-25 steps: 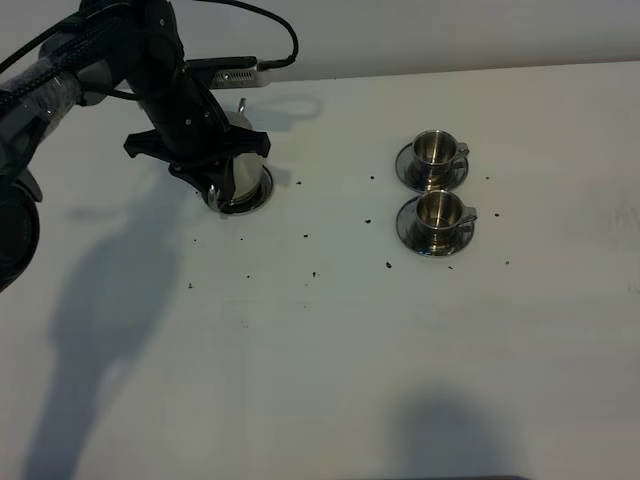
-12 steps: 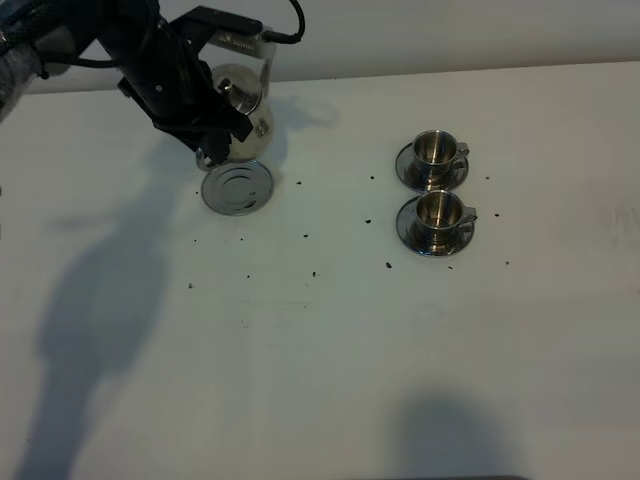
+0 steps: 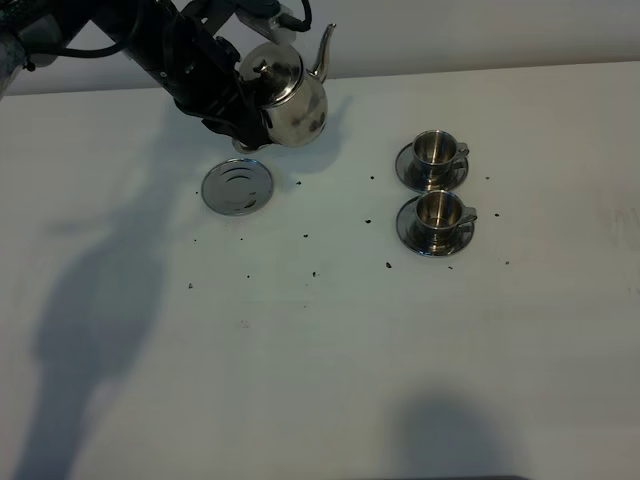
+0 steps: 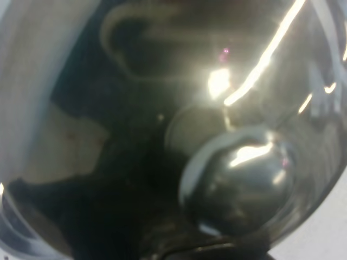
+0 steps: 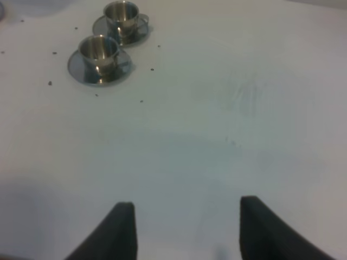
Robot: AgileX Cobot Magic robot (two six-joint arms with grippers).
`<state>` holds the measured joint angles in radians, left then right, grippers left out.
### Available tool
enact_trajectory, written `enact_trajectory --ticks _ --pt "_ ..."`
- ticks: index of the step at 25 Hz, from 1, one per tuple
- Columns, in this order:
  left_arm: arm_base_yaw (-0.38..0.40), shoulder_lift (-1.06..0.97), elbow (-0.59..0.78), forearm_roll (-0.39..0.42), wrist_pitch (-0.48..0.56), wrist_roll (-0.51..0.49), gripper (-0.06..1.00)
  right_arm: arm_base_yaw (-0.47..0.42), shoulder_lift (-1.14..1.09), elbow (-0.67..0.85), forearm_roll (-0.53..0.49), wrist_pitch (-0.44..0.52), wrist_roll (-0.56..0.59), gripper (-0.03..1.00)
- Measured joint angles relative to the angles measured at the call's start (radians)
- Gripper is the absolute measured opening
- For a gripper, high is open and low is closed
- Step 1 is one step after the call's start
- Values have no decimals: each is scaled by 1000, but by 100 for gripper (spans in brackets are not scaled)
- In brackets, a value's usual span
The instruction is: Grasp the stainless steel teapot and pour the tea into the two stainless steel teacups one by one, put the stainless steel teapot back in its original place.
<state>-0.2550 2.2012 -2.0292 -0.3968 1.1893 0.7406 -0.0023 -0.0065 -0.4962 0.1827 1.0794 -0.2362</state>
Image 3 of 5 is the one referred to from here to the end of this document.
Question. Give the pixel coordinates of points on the stainless steel teapot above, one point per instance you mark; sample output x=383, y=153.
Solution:
x=291, y=99

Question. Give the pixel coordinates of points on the far stainless steel saucer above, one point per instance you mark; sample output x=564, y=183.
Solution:
x=412, y=177

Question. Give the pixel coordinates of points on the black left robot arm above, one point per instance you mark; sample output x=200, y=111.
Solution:
x=36, y=33

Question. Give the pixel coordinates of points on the round steel teapot tray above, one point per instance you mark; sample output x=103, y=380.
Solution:
x=237, y=187

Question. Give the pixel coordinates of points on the far stainless steel teacup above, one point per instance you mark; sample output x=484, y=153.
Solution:
x=434, y=153

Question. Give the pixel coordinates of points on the near stainless steel teacup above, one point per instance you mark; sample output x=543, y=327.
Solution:
x=439, y=214

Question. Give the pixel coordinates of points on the stainless steel saucer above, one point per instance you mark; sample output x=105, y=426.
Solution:
x=412, y=177
x=416, y=241

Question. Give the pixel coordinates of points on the near stainless steel saucer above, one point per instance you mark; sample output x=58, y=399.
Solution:
x=416, y=241

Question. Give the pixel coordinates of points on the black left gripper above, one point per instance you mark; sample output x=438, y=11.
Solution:
x=180, y=51

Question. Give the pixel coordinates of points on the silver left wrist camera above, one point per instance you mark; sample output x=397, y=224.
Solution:
x=264, y=18

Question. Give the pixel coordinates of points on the stainless steel teacup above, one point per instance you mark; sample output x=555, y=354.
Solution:
x=439, y=214
x=434, y=153

